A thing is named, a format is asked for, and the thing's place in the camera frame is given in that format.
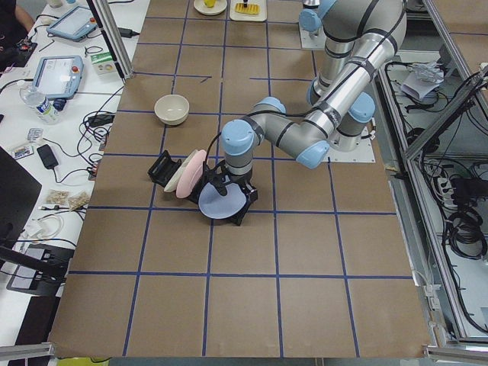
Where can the cream ceramic bowl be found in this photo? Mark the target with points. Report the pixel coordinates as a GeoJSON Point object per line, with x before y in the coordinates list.
{"type": "Point", "coordinates": [172, 109]}

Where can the white rectangular tray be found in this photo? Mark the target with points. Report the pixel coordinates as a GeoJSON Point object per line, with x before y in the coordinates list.
{"type": "Point", "coordinates": [262, 16]}

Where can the black plate rack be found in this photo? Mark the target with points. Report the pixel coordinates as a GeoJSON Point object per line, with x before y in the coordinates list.
{"type": "Point", "coordinates": [165, 167]}

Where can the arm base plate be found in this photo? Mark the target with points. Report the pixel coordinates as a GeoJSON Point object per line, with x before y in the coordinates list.
{"type": "Point", "coordinates": [312, 40]}
{"type": "Point", "coordinates": [352, 141]}

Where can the near teach pendant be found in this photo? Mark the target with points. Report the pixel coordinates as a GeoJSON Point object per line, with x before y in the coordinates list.
{"type": "Point", "coordinates": [59, 76]}

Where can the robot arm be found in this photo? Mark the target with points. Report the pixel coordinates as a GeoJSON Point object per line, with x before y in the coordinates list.
{"type": "Point", "coordinates": [360, 37]}
{"type": "Point", "coordinates": [310, 18]}

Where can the cream white plate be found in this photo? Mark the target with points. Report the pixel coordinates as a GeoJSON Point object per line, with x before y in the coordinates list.
{"type": "Point", "coordinates": [173, 182]}

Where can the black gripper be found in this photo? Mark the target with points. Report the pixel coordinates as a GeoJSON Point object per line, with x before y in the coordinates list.
{"type": "Point", "coordinates": [239, 181]}

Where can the white plate with lemon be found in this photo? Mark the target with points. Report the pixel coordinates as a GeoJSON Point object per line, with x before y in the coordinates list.
{"type": "Point", "coordinates": [219, 7]}

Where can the black power adapter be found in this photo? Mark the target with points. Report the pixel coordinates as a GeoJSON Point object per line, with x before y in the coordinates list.
{"type": "Point", "coordinates": [47, 156]}

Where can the far teach pendant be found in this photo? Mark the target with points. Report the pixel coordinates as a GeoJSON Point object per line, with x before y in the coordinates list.
{"type": "Point", "coordinates": [74, 25]}

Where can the striped bread roll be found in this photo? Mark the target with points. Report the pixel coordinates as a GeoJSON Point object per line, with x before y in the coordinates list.
{"type": "Point", "coordinates": [247, 8]}

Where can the blue plate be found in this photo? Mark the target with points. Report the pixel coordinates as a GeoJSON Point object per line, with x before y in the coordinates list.
{"type": "Point", "coordinates": [216, 206]}

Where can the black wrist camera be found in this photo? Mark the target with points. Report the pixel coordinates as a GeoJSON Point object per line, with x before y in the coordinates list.
{"type": "Point", "coordinates": [217, 176]}

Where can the plastic water bottle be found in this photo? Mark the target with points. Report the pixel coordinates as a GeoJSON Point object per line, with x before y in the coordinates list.
{"type": "Point", "coordinates": [39, 104]}

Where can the aluminium frame post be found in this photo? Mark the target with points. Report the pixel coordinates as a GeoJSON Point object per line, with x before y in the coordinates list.
{"type": "Point", "coordinates": [105, 20]}

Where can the teach pendant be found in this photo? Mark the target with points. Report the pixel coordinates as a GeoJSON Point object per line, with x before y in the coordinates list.
{"type": "Point", "coordinates": [59, 76]}
{"type": "Point", "coordinates": [74, 25]}

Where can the green white box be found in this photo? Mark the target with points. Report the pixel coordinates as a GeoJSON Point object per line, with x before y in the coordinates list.
{"type": "Point", "coordinates": [103, 63]}

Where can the pink plate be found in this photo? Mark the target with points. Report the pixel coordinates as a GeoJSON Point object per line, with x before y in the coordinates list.
{"type": "Point", "coordinates": [192, 173]}

